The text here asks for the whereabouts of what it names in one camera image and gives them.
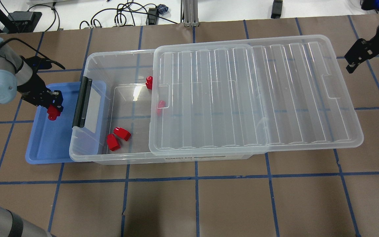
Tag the red block top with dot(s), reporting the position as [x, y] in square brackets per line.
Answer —
[149, 82]

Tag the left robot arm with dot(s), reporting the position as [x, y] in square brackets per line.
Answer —
[19, 75]

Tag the blue plastic tray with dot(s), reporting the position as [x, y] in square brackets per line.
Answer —
[59, 141]

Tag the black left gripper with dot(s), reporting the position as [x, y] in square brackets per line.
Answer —
[35, 87]

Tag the aluminium frame post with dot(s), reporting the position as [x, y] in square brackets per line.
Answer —
[189, 13]

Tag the red block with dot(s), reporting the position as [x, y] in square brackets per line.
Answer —
[53, 112]
[149, 82]
[161, 106]
[112, 142]
[122, 133]

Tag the black equipment box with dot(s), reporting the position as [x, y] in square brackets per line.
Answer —
[26, 22]

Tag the black power adapter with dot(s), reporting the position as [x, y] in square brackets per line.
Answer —
[277, 8]

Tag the clear plastic storage box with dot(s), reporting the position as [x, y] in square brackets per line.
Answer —
[174, 103]

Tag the clear plastic box lid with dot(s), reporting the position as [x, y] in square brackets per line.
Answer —
[306, 99]

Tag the black box latch handle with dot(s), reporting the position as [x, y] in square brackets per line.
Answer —
[82, 102]

